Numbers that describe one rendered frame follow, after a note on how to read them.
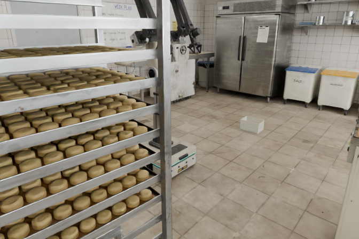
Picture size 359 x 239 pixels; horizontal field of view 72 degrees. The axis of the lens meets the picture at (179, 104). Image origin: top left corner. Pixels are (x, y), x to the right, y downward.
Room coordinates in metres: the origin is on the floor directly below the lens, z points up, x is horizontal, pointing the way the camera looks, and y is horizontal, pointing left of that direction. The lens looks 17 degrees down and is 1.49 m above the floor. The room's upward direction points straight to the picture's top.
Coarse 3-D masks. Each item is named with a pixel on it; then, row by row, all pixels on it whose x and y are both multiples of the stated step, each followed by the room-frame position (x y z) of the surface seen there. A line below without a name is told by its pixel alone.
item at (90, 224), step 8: (144, 192) 0.81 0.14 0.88; (128, 200) 0.77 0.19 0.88; (136, 200) 0.77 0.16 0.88; (144, 200) 0.79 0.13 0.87; (112, 208) 0.73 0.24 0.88; (120, 208) 0.72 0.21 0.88; (128, 208) 0.75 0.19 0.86; (96, 216) 0.69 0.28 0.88; (104, 216) 0.69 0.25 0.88; (112, 216) 0.71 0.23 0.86; (80, 224) 0.65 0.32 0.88; (88, 224) 0.65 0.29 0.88; (96, 224) 0.67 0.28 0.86; (104, 224) 0.67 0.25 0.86; (64, 232) 0.62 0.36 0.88; (72, 232) 0.62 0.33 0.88; (80, 232) 0.64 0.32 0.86; (88, 232) 0.64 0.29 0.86
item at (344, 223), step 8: (352, 168) 1.29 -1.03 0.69; (352, 176) 1.29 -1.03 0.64; (352, 184) 1.28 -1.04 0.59; (352, 192) 1.28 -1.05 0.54; (344, 200) 1.30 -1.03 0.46; (352, 200) 1.27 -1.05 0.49; (344, 208) 1.29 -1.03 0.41; (352, 208) 1.26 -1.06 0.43; (344, 216) 1.28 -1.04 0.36; (352, 216) 1.26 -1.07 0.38; (344, 224) 1.28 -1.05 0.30; (352, 224) 1.25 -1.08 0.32; (336, 232) 1.30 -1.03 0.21; (344, 232) 1.27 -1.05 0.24; (352, 232) 1.25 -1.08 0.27
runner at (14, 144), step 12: (144, 108) 0.75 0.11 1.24; (156, 108) 0.79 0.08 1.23; (96, 120) 0.65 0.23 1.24; (108, 120) 0.67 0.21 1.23; (120, 120) 0.70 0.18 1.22; (48, 132) 0.56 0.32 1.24; (60, 132) 0.58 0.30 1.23; (72, 132) 0.60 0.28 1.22; (0, 144) 0.50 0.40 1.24; (12, 144) 0.51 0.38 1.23; (24, 144) 0.53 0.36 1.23; (36, 144) 0.54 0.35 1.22
